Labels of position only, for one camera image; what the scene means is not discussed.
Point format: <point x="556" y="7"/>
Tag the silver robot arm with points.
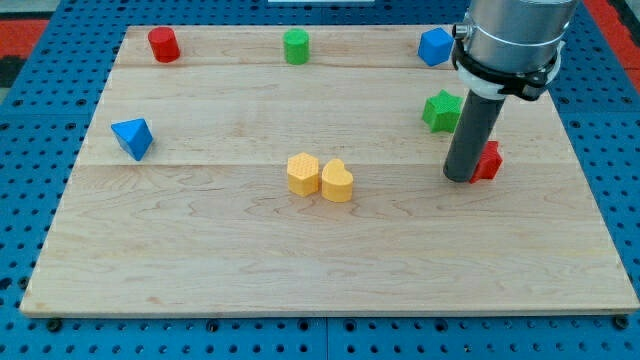
<point x="511" y="47"/>

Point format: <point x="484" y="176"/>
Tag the yellow hexagon block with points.
<point x="303" y="174"/>

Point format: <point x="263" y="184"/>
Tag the yellow heart block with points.
<point x="337" y="182"/>

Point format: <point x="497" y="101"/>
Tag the wooden board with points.
<point x="204" y="226"/>

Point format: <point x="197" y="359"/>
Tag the green star block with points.
<point x="442" y="111"/>

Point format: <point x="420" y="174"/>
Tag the green cylinder block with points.
<point x="296" y="45"/>

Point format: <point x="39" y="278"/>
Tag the red star block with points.
<point x="489" y="163"/>

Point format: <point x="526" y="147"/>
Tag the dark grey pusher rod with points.
<point x="475" y="125"/>

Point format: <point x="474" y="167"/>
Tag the blue cube block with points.
<point x="435" y="46"/>

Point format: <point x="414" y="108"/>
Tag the blue triangle block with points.
<point x="133" y="136"/>

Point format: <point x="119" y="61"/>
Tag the red cylinder block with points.
<point x="164" y="44"/>

